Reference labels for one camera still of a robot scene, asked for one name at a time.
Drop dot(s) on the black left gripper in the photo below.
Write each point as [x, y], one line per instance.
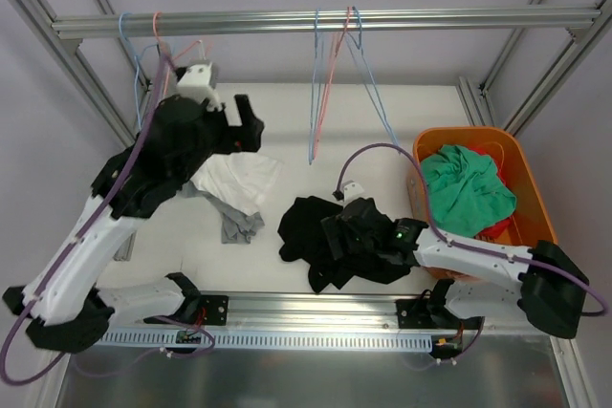
[234, 126]

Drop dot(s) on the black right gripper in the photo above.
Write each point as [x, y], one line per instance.
[332, 234]

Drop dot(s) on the white tank top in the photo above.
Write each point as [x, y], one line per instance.
[242, 180]

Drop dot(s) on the black tank top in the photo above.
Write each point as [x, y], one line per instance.
[304, 238]

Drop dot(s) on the pink hanger of white top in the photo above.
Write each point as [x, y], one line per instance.
[181, 49]

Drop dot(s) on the green tank top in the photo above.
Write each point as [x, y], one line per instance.
[465, 195]

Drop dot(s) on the pink hanger of green top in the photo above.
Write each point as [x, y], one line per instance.
[328, 73]

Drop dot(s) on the red tank top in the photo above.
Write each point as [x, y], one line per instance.
[494, 150]

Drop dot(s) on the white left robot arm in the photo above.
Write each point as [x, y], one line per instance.
[67, 312]

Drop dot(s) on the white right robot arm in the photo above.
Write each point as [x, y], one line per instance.
[538, 284]

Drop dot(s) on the grey tank top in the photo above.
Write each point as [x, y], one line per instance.
[237, 228]

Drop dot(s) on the blue hanger of grey top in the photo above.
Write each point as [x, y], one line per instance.
[140, 81]

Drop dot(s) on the orange plastic laundry basket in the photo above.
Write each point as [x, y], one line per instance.
[530, 221]

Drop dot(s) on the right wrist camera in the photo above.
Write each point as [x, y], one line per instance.
[348, 191]

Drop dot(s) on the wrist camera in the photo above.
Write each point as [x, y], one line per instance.
[197, 81]
[348, 191]

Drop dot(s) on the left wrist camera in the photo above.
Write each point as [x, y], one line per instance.
[197, 81]

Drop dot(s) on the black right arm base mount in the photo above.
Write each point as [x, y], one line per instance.
[412, 314]

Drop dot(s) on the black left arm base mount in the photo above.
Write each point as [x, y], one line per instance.
[212, 310]

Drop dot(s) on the white slotted cable duct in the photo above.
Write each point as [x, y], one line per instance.
[259, 340]

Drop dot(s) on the aluminium table edge rail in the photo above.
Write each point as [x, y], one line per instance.
[262, 311]

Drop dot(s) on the aluminium hanging rail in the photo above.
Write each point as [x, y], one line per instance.
[245, 22]

